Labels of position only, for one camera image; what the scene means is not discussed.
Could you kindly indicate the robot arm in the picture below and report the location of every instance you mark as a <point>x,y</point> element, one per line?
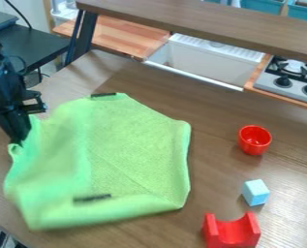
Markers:
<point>0,77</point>

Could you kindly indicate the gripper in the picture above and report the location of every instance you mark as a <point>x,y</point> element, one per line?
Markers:
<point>13,105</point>

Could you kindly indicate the green cloth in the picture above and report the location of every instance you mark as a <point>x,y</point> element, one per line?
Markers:
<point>117,155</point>

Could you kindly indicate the red arch block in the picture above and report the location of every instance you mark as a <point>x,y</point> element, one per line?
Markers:
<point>231,232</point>

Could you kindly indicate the toy sink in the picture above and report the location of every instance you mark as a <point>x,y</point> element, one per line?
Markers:
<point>211,59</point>

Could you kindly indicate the light blue block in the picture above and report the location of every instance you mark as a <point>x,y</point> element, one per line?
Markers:
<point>255,193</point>

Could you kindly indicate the red cup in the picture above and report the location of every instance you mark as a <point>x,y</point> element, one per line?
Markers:
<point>254,140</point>

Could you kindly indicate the toy stove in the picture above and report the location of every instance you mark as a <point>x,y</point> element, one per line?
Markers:
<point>289,80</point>

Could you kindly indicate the blue bin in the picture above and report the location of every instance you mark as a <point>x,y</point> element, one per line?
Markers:
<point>304,9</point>
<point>263,5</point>

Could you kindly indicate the black side table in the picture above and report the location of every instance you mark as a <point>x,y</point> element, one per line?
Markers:
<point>28,43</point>

